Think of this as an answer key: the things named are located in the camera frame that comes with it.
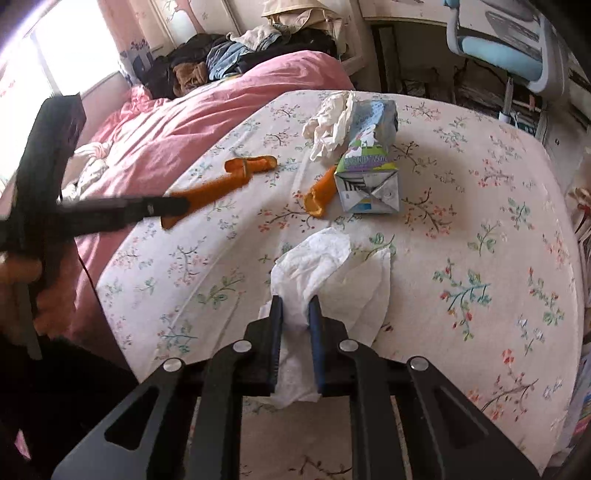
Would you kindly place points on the black garment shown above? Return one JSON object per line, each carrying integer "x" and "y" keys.
{"x": 295, "y": 50}

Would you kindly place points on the white tissue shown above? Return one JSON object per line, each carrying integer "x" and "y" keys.
{"x": 323, "y": 267}
{"x": 328, "y": 124}

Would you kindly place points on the white shirt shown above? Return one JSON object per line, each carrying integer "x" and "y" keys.
{"x": 258, "y": 37}

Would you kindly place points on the blue jeans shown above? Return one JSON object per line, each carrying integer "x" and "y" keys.
{"x": 226, "y": 60}

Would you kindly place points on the window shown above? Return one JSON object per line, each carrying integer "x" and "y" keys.
{"x": 69, "y": 46}

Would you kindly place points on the brown garment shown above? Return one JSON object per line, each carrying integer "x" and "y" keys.
{"x": 189, "y": 78}

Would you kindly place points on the pink duvet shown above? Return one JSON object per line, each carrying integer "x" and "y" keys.
{"x": 184, "y": 115}

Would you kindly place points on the beige coat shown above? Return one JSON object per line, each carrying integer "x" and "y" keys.
{"x": 304, "y": 18}

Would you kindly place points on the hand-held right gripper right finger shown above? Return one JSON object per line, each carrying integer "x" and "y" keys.
{"x": 316, "y": 341}

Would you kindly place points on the blue milk carton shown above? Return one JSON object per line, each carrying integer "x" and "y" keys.
{"x": 369, "y": 152}

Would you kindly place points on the person's left hand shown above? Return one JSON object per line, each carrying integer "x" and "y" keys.
{"x": 18, "y": 272}

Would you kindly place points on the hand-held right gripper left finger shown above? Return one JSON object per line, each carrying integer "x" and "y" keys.
{"x": 277, "y": 337}

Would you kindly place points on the long orange peel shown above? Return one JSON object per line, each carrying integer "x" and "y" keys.
{"x": 212, "y": 194}

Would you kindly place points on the short orange peel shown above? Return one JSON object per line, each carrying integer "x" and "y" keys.
{"x": 321, "y": 194}

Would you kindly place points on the grey and blue desk chair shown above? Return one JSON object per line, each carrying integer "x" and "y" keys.
{"x": 498, "y": 50}

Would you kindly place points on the white crumpled quilt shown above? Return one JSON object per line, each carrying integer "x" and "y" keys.
{"x": 90, "y": 170}

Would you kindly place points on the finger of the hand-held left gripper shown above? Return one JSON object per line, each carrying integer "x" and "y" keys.
{"x": 120, "y": 212}

